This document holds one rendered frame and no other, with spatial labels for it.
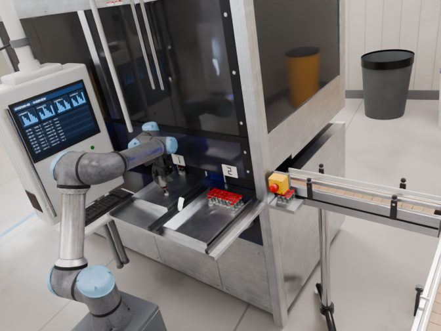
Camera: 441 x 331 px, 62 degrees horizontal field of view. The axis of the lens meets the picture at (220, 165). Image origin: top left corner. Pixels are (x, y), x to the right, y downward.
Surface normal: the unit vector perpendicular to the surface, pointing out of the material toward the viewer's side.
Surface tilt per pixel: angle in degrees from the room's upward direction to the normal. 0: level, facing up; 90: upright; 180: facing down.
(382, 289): 0
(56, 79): 90
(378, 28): 90
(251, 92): 90
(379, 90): 95
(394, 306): 0
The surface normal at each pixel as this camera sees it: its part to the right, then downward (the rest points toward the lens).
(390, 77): -0.16, 0.56
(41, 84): 0.76, 0.19
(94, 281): -0.04, -0.85
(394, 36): -0.48, 0.48
